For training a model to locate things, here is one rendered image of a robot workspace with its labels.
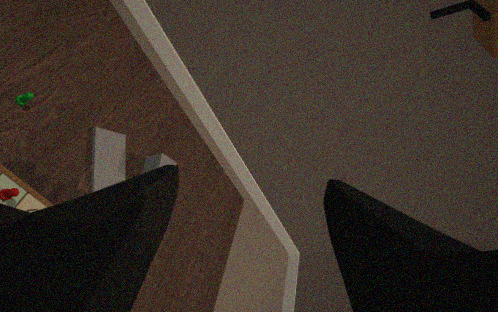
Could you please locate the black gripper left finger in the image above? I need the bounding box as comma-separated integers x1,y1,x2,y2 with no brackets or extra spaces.
0,165,178,312

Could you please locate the red pawn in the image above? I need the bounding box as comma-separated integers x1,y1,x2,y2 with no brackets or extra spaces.
0,188,20,200

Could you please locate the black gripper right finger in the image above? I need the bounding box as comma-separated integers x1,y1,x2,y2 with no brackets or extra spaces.
323,179,498,312

